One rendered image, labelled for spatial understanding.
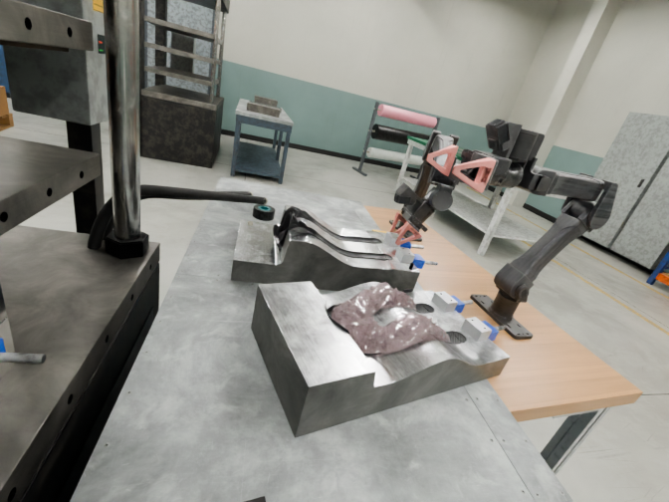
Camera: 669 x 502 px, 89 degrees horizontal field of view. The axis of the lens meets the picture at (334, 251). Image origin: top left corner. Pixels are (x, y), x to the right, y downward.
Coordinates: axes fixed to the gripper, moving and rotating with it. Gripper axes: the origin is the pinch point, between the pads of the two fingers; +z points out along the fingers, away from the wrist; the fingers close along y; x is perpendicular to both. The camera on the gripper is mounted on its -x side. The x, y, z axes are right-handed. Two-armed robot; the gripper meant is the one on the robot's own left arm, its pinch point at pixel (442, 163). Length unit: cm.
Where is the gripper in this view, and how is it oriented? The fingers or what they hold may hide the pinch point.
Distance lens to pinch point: 76.6
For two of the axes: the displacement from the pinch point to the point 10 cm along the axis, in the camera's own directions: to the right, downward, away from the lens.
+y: 3.0, 4.7, -8.3
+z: -9.3, -0.5, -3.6
